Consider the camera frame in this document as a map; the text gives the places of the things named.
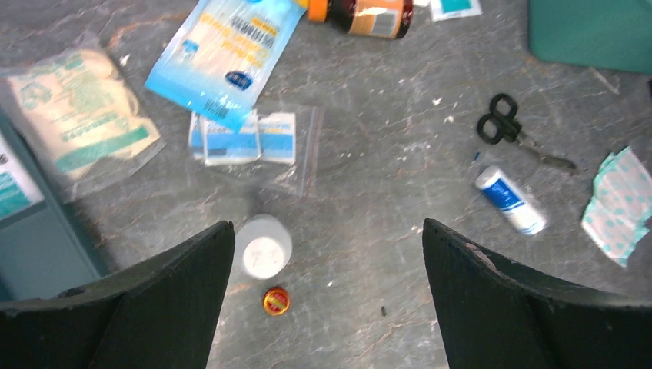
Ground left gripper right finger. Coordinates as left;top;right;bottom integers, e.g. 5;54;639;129
422;219;651;368

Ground teal plastic tray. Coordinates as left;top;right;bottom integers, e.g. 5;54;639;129
1;115;109;302

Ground black handled scissors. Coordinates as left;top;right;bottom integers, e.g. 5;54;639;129
476;93;578;174

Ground small teal wipe sachet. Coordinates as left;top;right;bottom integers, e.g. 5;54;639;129
429;0;483;22

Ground white blue ointment tube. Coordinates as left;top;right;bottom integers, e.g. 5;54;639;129
474;166;547;235

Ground blue cotton swab packet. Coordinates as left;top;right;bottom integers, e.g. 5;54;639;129
145;0;305;131

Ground brown medicine bottle orange cap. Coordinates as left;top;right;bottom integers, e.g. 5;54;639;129
300;0;414;39

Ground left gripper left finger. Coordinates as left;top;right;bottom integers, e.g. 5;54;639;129
1;221;235;368

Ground green medicine kit box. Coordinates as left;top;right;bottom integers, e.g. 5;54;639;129
527;0;651;75

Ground green print gauze bag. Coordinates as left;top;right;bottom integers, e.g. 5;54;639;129
1;32;165;202

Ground teal bandage strips stack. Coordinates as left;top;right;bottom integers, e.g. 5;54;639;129
580;146;651;268

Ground white pill bottle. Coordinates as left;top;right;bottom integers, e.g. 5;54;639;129
234;214;293;281

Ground small red balm tin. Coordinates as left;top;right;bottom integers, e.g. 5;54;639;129
262;286;291;316

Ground teal label card in tray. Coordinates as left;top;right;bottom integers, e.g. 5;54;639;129
1;135;44;219

